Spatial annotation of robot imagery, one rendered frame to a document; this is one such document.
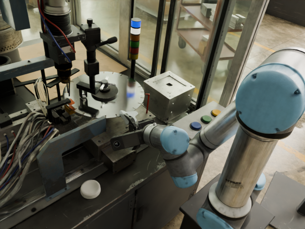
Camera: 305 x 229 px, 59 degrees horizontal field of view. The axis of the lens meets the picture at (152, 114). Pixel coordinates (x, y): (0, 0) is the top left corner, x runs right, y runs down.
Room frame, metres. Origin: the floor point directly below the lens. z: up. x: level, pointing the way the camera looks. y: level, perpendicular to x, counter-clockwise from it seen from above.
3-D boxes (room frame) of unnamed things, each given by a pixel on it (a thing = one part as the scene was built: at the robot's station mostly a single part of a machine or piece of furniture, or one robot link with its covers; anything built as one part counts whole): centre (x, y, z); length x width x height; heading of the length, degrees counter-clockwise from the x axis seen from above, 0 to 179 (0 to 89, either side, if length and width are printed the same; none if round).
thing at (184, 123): (0.89, -0.22, 0.82); 0.28 x 0.11 x 0.15; 138
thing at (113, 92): (0.91, 0.21, 0.96); 0.11 x 0.11 x 0.03
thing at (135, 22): (1.20, 0.13, 1.14); 0.05 x 0.04 x 0.03; 48
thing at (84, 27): (0.83, 0.24, 1.17); 0.06 x 0.05 x 0.20; 129
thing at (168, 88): (1.11, -0.06, 0.82); 0.18 x 0.18 x 0.15; 48
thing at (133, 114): (0.77, 0.08, 0.96); 0.09 x 0.06 x 0.03; 36
